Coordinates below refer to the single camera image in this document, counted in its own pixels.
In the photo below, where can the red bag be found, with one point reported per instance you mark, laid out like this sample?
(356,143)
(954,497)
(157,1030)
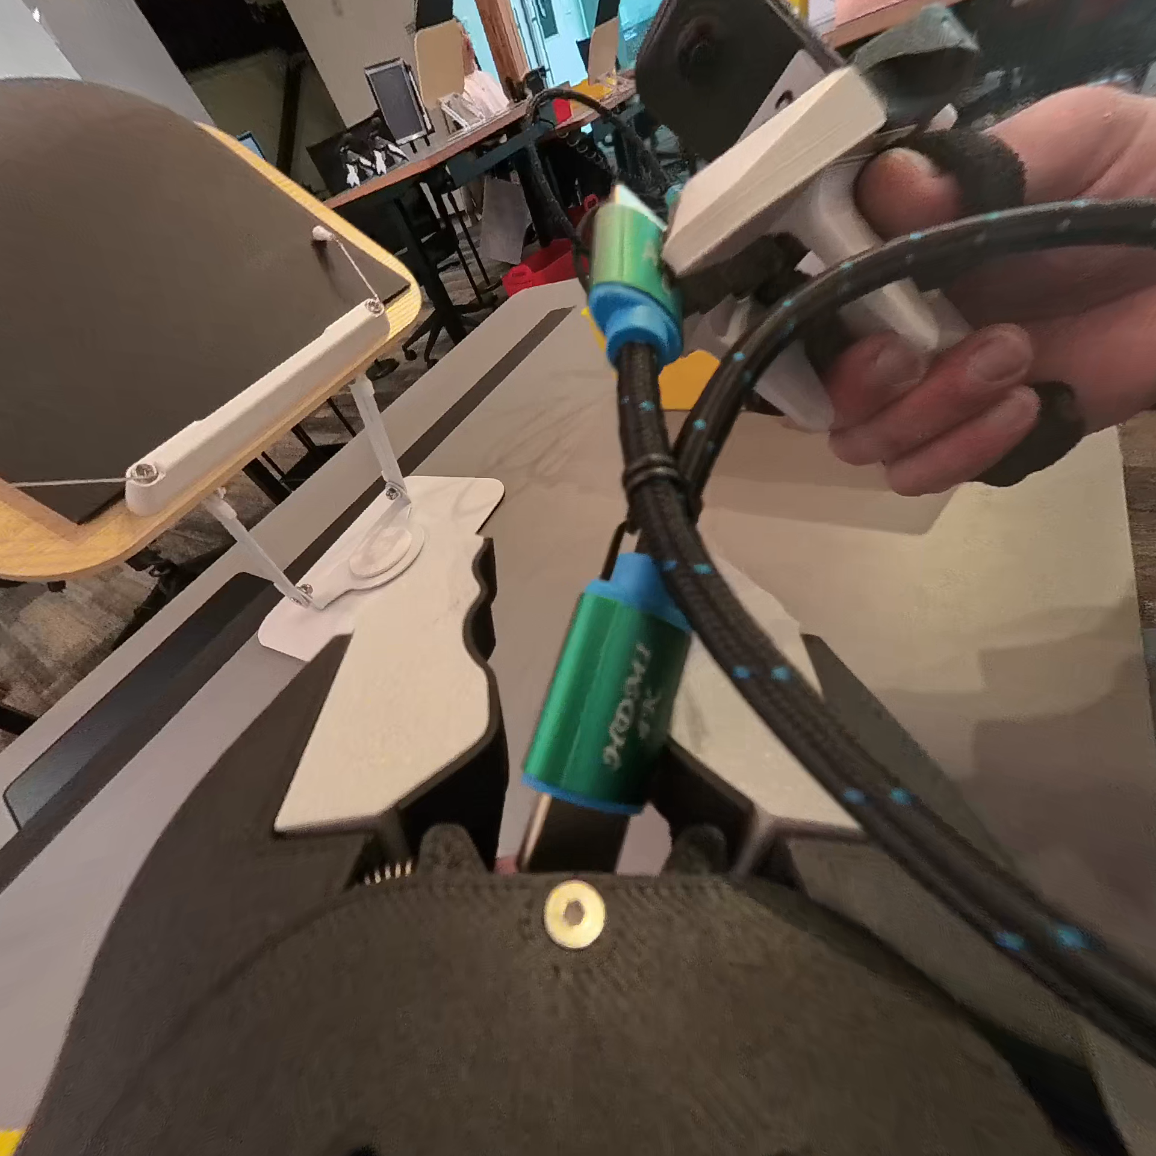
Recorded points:
(542,275)

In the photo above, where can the person's right hand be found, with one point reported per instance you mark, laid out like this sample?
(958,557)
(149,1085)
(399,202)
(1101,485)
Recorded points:
(1083,315)

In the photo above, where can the wooden background desk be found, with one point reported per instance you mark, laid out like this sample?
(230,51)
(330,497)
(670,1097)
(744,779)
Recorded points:
(406,171)

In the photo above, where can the background office chair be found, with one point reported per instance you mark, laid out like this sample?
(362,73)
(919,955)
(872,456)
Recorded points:
(442,234)

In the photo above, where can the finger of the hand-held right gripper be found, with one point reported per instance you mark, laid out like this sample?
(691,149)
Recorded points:
(768,180)
(794,406)

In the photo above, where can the framed tablet on stand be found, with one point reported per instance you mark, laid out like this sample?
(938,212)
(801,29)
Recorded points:
(398,99)

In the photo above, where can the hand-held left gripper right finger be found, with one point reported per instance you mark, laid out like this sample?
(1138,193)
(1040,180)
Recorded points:
(713,749)

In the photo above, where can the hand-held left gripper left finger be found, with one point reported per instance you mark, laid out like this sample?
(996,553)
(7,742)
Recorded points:
(398,723)

